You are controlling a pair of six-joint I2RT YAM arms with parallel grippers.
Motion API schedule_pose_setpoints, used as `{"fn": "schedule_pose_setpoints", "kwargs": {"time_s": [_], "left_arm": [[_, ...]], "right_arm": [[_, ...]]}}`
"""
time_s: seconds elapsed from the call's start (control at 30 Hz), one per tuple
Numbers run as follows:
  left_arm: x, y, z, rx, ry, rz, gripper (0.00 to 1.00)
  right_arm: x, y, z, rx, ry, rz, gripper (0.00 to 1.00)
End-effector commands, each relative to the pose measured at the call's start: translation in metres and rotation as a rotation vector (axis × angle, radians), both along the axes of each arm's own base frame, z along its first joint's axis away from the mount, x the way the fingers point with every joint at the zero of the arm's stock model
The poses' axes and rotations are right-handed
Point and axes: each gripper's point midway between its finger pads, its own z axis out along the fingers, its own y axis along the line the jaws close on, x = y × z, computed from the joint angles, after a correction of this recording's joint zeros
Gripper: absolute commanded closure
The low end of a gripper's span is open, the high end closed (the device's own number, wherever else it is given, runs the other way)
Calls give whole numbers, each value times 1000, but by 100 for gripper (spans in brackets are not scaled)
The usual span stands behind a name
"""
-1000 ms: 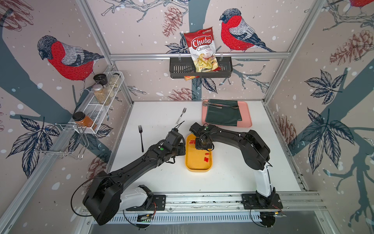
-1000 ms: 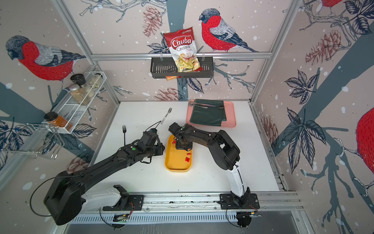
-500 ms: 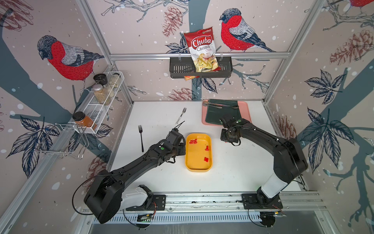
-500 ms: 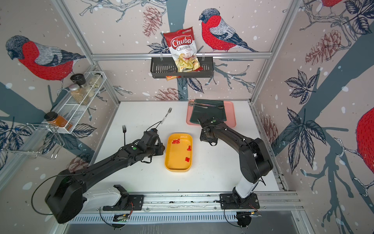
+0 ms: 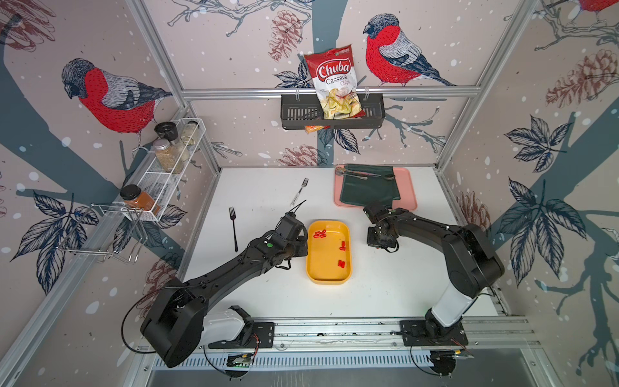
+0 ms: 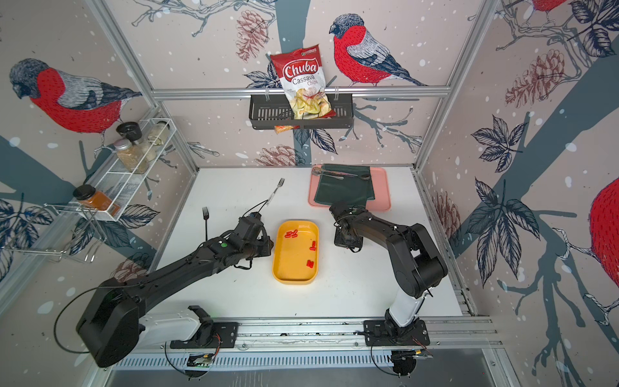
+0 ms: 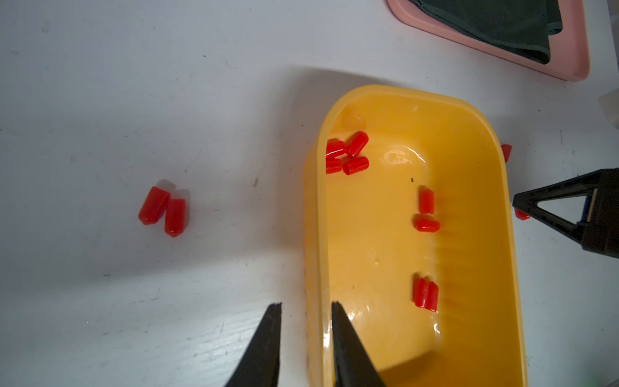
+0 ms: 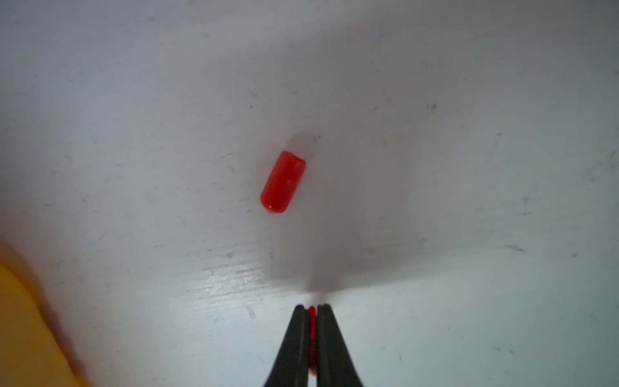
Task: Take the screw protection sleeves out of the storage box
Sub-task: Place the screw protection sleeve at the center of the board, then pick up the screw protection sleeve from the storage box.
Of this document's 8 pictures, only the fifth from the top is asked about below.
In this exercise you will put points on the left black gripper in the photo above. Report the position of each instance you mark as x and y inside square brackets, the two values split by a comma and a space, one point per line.
[303, 241]

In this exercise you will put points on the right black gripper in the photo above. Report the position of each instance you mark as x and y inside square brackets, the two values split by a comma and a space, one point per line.
[388, 243]

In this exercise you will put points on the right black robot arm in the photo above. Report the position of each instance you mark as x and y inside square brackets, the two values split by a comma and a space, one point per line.
[471, 260]

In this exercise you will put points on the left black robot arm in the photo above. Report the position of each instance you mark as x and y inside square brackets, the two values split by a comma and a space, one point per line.
[175, 322]

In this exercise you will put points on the yellow plastic storage box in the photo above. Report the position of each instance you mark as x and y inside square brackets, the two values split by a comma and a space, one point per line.
[324, 254]

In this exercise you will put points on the dark green cloth napkin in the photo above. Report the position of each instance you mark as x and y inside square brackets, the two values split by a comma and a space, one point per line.
[359, 192]

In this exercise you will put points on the silver fork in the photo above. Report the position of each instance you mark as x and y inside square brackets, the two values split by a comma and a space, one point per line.
[297, 195]

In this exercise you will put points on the pink plastic tray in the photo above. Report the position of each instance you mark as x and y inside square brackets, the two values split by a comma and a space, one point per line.
[404, 181]

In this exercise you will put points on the black fork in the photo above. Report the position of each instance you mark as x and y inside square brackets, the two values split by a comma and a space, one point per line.
[232, 215]

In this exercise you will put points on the iridescent metal spoon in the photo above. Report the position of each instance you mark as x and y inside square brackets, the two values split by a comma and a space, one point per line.
[389, 177]

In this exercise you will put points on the small snack packet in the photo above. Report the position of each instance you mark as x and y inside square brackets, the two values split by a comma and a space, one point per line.
[312, 129]

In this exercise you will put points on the clear spice jar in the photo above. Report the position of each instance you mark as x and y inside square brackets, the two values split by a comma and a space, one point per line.
[190, 133]

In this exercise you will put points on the silver lid spice jar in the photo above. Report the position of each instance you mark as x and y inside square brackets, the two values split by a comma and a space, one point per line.
[168, 156]

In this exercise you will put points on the black lid spice jar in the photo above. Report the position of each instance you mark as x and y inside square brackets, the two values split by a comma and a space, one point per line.
[168, 130]

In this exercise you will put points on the orange spice jar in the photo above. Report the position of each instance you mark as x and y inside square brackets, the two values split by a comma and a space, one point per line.
[136, 198]

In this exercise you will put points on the red cassava chips bag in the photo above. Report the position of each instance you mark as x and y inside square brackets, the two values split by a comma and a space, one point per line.
[335, 82]

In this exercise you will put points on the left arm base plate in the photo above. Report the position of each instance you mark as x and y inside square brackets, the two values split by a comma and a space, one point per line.
[255, 335]

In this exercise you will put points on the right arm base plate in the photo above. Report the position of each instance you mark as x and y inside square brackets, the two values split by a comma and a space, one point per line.
[420, 333]

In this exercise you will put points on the black wall basket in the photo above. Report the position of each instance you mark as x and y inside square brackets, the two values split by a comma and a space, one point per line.
[296, 113]

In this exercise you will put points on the white wire spice rack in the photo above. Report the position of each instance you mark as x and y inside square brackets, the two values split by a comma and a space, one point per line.
[163, 186]

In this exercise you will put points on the chrome wire holder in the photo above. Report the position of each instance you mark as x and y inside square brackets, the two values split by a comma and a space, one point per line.
[124, 244]

